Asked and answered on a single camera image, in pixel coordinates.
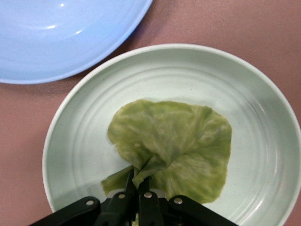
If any pale green plate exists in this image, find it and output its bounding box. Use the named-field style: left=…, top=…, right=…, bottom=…
left=42, top=43, right=301, bottom=226

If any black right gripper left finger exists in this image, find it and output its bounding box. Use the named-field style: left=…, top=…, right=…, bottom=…
left=29, top=168, right=138, bottom=226

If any blue plate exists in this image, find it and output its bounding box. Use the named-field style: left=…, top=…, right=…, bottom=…
left=0, top=0, right=154, bottom=85

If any green lettuce leaf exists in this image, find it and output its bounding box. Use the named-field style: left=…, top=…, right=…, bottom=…
left=101, top=99, right=233, bottom=204

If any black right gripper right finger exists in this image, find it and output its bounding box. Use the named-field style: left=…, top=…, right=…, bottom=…
left=137, top=176, right=238, bottom=226

